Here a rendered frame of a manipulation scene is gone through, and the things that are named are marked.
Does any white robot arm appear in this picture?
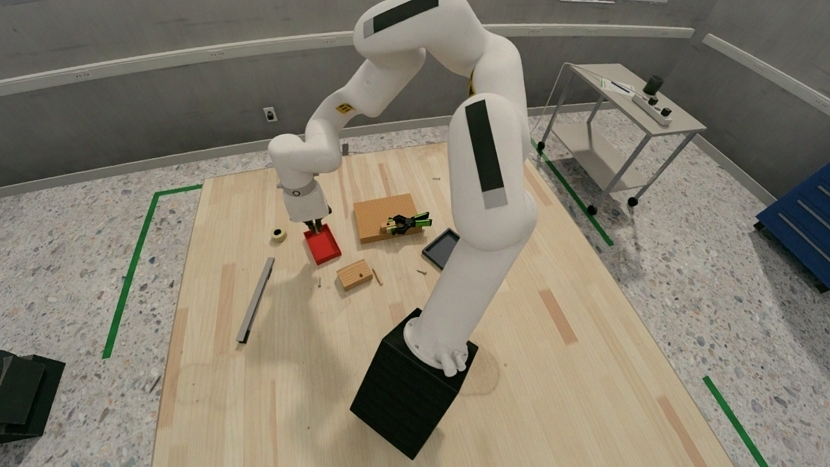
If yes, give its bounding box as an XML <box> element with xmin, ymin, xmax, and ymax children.
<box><xmin>268</xmin><ymin>0</ymin><xmax>538</xmax><ymax>377</ymax></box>

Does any grey long flat bar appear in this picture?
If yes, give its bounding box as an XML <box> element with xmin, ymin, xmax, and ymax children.
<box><xmin>236</xmin><ymin>257</ymin><xmax>275</xmax><ymax>344</ymax></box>

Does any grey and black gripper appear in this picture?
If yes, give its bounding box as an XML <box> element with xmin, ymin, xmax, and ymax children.
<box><xmin>283</xmin><ymin>180</ymin><xmax>332</xmax><ymax>234</ymax></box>

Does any red open tray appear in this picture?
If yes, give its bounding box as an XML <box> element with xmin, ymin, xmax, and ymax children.
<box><xmin>303</xmin><ymin>223</ymin><xmax>342</xmax><ymax>265</ymax></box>

